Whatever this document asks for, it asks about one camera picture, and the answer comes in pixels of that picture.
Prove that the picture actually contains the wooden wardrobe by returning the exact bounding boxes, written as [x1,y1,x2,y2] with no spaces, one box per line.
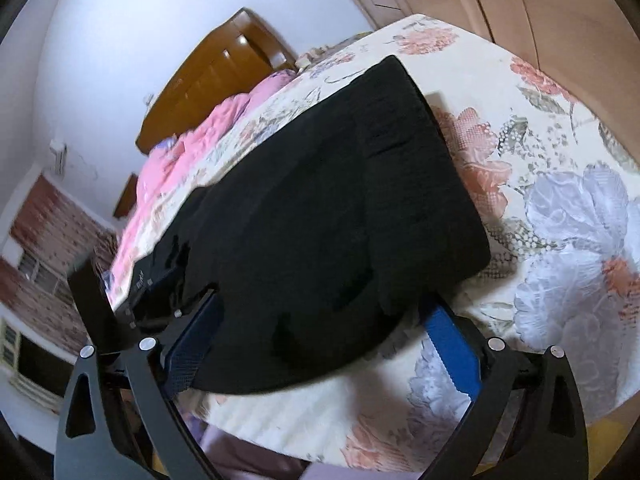
[324,0,640,76]

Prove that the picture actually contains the pink quilt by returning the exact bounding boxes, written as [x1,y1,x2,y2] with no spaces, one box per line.
[106,70,296,300]

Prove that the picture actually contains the black pants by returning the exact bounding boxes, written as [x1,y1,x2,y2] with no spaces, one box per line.
[128,56,490,394]

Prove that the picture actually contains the patterned curtain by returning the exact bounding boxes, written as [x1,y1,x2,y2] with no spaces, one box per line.
[1,176,117,353]

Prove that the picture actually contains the wall air conditioner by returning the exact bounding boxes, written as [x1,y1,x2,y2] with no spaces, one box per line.
[49,139,67,177]

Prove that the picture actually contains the wooden headboard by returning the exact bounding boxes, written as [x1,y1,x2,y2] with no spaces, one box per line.
[136,8,295,155]

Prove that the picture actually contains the floral bed sheet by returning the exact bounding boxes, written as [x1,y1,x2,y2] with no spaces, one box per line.
[109,13,640,476]

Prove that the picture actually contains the wooden nightstand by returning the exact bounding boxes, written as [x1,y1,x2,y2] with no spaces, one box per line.
[113,174,138,220]

